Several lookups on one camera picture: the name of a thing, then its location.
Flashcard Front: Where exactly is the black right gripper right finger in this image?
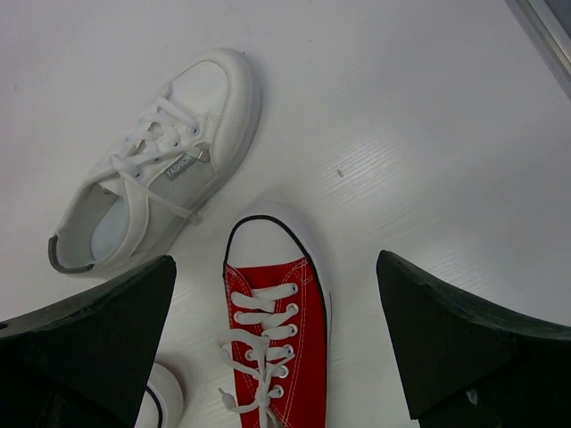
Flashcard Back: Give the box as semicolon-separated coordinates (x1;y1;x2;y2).
377;251;570;427

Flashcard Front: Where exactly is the aluminium front mounting rail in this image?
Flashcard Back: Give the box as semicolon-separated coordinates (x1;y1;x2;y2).
506;0;570;98

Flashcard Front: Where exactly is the red sneaker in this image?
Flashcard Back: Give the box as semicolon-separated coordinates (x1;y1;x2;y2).
217;202;332;427
134;362;184;428

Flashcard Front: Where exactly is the white sneaker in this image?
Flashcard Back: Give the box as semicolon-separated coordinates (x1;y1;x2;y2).
47;48;261;277

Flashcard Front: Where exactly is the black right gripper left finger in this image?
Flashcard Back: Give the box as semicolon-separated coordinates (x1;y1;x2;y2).
1;256;177;427

